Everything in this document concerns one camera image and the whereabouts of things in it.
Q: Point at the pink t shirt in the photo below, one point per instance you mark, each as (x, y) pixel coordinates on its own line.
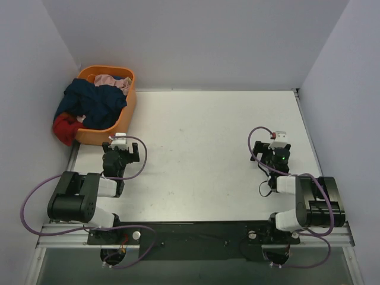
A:
(123, 84)

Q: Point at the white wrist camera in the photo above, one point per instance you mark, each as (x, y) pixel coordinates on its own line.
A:
(119, 141)
(279, 140)

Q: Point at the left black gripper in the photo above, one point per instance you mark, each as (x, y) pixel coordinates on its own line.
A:
(120, 151)

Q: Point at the navy blue t shirt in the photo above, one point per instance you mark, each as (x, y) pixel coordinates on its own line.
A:
(100, 106)

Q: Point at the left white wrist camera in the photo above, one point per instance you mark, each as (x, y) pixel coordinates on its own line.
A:
(119, 141)

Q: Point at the red t shirt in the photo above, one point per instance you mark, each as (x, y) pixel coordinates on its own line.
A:
(65, 128)

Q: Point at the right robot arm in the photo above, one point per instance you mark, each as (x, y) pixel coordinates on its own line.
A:
(317, 201)

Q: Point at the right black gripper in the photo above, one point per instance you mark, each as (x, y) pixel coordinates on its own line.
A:
(278, 158)

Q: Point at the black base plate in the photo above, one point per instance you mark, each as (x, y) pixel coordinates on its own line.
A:
(195, 241)

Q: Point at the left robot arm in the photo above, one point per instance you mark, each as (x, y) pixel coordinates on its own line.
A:
(76, 194)

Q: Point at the orange plastic laundry basket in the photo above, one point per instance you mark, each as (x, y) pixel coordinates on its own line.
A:
(97, 137)

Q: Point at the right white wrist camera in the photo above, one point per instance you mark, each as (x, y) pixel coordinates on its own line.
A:
(279, 140)

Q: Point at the aluminium frame rail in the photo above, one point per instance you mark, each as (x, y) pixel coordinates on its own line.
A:
(339, 238)

